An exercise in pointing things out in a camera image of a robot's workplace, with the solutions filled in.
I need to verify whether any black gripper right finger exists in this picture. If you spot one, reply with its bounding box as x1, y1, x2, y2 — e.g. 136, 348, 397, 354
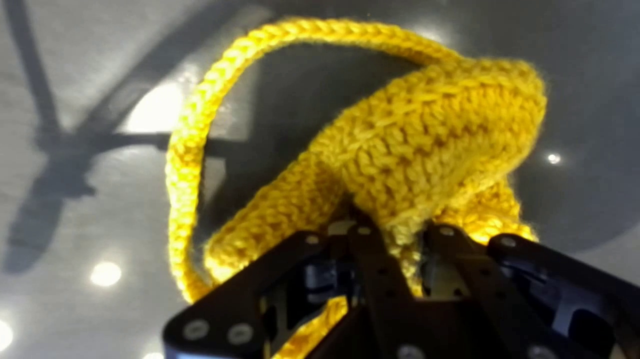
423, 224, 640, 359

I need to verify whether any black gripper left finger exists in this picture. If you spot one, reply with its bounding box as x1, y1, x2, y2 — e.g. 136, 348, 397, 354
162, 222, 415, 359

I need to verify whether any yellow crocheted towel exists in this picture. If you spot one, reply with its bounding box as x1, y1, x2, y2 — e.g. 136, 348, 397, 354
164, 17, 550, 359

